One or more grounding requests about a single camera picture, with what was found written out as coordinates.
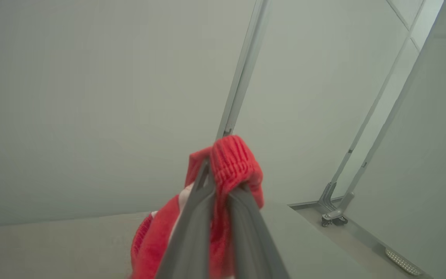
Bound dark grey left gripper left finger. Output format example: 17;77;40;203
155;158;216;279

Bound grey caster-foot partition post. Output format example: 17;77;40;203
318;0;427;214
321;0;446;227

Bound red Bulls 23 shorts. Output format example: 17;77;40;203
130;134;265;279

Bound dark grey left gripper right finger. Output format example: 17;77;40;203
226;183;290;279

